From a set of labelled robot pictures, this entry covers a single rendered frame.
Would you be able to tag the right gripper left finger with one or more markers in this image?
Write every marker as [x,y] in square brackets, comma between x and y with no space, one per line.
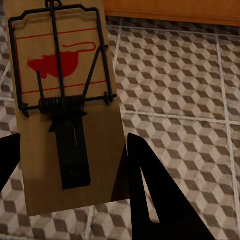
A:
[9,157]

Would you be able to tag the cabinet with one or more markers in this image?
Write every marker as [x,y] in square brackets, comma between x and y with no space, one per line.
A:
[210,12]

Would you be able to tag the mousetrap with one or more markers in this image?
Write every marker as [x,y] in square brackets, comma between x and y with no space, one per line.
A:
[72,146]

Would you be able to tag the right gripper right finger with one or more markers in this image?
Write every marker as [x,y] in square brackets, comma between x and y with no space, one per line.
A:
[178,219]

